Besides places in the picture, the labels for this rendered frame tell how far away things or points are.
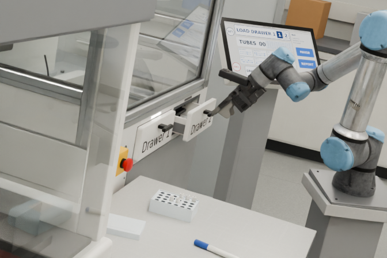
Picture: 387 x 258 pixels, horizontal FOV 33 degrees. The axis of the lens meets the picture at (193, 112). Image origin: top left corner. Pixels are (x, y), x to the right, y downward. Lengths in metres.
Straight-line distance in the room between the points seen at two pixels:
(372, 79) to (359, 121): 0.14
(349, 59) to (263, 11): 1.45
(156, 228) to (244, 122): 1.32
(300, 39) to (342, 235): 1.10
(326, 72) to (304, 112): 2.72
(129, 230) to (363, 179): 0.93
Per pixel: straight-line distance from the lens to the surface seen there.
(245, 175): 3.11
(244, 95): 2.33
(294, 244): 1.87
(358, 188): 2.30
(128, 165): 1.83
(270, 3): 3.64
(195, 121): 2.34
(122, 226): 1.72
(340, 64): 2.28
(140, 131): 2.01
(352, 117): 2.12
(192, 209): 1.84
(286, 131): 5.07
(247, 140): 3.04
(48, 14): 0.89
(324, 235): 2.31
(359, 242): 2.37
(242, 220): 1.93
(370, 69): 2.08
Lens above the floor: 1.54
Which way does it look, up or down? 15 degrees down
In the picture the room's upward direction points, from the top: 11 degrees clockwise
